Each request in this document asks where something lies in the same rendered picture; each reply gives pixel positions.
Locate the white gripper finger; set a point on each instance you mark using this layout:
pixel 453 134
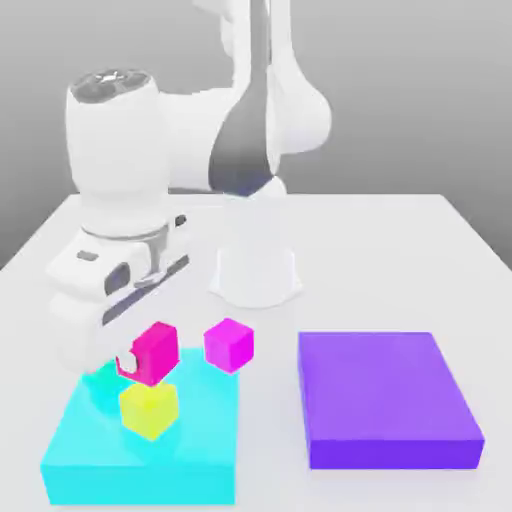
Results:
pixel 128 361

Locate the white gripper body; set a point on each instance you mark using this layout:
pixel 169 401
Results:
pixel 80 336

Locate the small pink cube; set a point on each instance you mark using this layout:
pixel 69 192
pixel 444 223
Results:
pixel 158 352

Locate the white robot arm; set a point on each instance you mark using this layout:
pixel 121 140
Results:
pixel 116 140

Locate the small yellow cube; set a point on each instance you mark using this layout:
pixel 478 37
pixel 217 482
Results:
pixel 148 410

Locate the small magenta cube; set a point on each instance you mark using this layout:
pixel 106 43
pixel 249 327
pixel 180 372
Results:
pixel 228 346

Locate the large cyan box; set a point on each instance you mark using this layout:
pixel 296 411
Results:
pixel 200 432

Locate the large purple box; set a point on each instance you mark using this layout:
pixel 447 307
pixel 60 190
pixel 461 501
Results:
pixel 380 388

